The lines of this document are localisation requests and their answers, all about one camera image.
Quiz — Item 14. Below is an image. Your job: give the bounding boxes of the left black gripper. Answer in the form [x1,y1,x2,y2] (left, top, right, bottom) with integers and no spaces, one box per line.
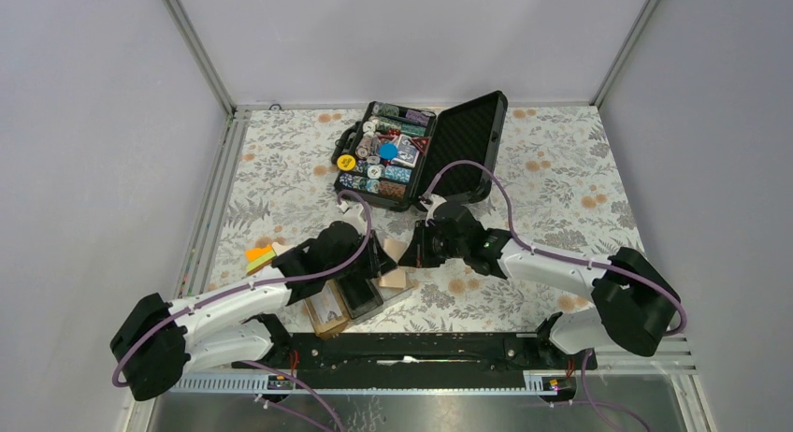
[325,230,398,281]

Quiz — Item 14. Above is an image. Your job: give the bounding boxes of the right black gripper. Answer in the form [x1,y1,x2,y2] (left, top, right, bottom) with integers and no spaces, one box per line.
[397,221,467,269]

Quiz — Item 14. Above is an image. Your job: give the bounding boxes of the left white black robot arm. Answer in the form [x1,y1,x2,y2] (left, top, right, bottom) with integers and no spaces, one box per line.
[109,221,397,401]

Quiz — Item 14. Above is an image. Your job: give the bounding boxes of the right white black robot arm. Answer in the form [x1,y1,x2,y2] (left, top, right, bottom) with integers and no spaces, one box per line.
[399,202,683,368]

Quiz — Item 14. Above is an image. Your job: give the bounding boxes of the smoky black card holder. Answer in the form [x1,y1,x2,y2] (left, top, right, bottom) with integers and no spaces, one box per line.
[339,276,384,321]

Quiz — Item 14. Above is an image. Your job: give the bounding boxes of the silver magnetic stripe cards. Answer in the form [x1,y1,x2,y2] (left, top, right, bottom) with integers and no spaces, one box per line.
[310,293,344,324]

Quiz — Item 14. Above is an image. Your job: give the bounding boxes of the amber transparent card holder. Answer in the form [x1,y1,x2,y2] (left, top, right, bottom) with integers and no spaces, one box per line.
[304,280,352,340]

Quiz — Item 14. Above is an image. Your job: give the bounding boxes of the clear transparent card holder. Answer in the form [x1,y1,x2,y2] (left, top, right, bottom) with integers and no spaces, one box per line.
[378,277,417,309]

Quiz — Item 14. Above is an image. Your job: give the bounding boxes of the blue playing card deck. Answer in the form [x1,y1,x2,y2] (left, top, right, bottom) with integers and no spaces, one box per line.
[392,136,422,168]

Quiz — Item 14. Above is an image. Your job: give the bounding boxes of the yellow round poker chip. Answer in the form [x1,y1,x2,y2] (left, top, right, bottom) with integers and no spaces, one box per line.
[336,154,357,172]

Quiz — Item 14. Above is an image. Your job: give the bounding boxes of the colourful sticky note stack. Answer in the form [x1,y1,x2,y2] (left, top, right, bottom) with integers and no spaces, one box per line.
[244,242,290,276]

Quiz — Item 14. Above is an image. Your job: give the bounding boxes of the black poker chip case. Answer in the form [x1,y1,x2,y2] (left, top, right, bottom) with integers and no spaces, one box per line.
[331,91,508,211]

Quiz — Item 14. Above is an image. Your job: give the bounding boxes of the blue round poker chip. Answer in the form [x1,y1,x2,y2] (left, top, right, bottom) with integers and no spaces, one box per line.
[379,143,398,161]

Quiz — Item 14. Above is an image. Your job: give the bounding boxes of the floral patterned table mat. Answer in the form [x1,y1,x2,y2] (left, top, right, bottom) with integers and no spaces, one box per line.
[204,107,642,332]

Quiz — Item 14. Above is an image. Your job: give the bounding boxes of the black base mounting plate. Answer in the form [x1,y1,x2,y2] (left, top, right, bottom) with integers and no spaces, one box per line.
[259,332,598,390]

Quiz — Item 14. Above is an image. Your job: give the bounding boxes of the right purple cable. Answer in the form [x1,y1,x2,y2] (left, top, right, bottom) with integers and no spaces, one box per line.
[421,160,689,338]

